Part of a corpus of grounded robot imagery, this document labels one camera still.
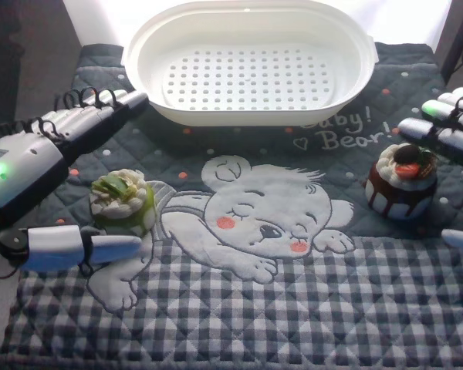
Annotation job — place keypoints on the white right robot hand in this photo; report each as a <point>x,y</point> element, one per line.
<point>453,129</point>

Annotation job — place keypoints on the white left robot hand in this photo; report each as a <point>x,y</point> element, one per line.
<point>27,162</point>

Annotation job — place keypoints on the white perforated oval basket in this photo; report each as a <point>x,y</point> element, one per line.
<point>251,73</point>

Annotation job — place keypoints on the chocolate strawberry toy cake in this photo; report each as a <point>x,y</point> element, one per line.
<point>401,185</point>

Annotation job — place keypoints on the black stand pole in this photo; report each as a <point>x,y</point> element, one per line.
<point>456,42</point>

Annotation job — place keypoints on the green matcha toy cake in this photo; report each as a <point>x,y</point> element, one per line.
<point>123,202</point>

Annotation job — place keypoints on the grey bear print quilt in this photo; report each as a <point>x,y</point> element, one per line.
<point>254,300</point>

